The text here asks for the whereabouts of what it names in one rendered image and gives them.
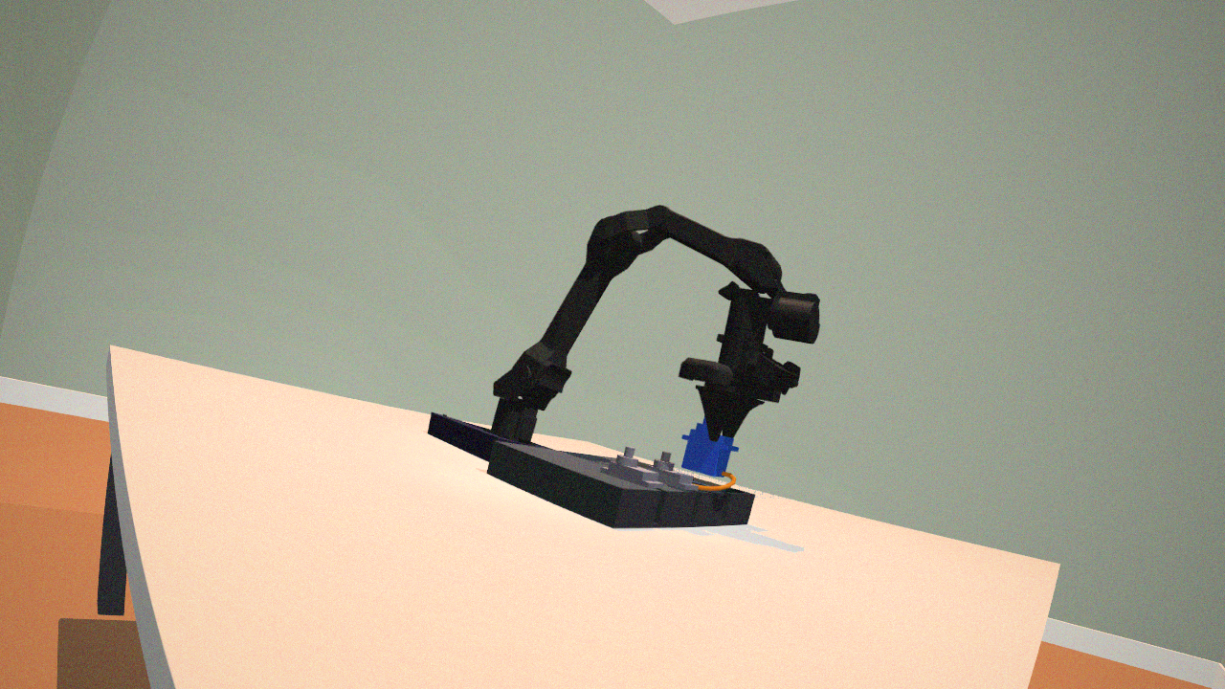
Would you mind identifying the blue micro servo with orange cable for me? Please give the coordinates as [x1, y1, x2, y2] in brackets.
[681, 417, 739, 490]

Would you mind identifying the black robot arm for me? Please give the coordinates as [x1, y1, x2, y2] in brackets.
[484, 206, 820, 446]

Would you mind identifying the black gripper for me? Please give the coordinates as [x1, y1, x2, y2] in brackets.
[677, 327, 782, 443]

